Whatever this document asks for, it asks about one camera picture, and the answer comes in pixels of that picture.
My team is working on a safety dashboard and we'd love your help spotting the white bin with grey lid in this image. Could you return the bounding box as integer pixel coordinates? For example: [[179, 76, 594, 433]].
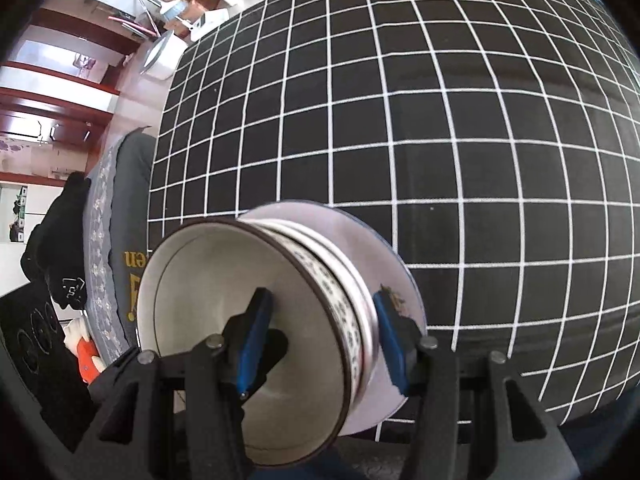
[[139, 29, 189, 82]]

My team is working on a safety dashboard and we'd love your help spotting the brown wooden door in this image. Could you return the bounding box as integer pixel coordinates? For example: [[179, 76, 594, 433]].
[[0, 87, 114, 149]]

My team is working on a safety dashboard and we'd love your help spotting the white plate with floral print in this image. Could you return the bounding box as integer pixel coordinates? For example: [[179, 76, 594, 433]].
[[239, 201, 429, 436]]

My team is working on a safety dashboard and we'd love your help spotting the black board with white circles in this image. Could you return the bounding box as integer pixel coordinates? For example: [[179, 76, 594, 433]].
[[0, 285, 97, 453]]

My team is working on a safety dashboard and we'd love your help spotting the white flat appliance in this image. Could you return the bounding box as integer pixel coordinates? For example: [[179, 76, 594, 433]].
[[189, 9, 230, 42]]

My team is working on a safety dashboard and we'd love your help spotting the white and orange plush toy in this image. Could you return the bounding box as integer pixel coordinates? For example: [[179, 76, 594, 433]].
[[64, 317, 107, 387]]

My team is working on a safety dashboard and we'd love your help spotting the patterned bowl with cream inside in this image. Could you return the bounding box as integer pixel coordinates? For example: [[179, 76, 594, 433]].
[[136, 220, 368, 468]]

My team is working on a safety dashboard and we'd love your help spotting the grey sofa with yellow print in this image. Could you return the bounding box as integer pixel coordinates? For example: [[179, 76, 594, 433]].
[[84, 130, 157, 363]]

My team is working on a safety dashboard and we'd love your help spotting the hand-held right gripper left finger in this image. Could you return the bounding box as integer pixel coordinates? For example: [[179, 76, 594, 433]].
[[65, 287, 276, 480]]

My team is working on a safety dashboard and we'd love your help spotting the black checked tablecloth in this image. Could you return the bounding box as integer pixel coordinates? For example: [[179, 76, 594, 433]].
[[147, 0, 640, 426]]

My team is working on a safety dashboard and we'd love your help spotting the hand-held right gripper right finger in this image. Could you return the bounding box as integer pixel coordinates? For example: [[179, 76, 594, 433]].
[[372, 290, 583, 480]]

